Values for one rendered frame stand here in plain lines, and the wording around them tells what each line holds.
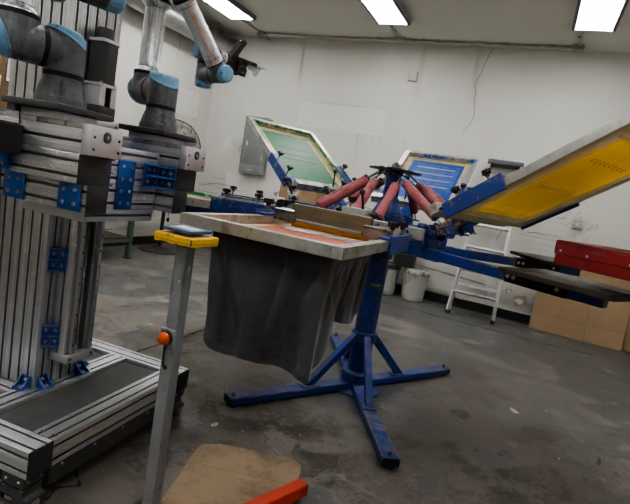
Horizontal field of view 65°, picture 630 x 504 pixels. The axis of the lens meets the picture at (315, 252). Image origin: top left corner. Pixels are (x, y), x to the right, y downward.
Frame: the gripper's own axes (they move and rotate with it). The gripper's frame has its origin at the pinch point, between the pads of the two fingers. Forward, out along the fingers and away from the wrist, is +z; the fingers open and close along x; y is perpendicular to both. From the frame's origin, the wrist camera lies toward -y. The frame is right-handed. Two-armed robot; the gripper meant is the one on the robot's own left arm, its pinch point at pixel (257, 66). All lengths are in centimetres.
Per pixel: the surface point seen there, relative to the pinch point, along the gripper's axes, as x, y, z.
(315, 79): -282, -44, 313
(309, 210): 68, 55, -9
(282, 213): 58, 60, -14
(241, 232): 93, 59, -63
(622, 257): 176, 35, 28
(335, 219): 80, 55, -5
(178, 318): 98, 84, -82
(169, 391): 101, 107, -82
